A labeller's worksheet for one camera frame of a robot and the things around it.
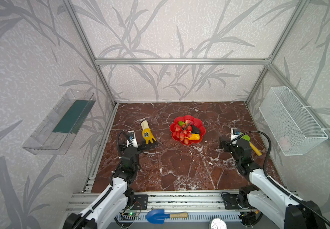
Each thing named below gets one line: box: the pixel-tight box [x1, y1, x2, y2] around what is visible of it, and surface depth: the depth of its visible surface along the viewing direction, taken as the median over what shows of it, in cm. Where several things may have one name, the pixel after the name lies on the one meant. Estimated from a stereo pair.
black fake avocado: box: [191, 124, 201, 135], surface depth 100 cm
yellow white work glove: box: [140, 119, 157, 145], surface depth 101 cm
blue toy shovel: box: [145, 209, 189, 225], surface depth 71 cm
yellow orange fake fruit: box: [185, 133, 201, 141], surface depth 96 cm
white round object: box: [208, 218, 228, 229], surface depth 65 cm
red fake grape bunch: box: [172, 119, 195, 145], surface depth 95 cm
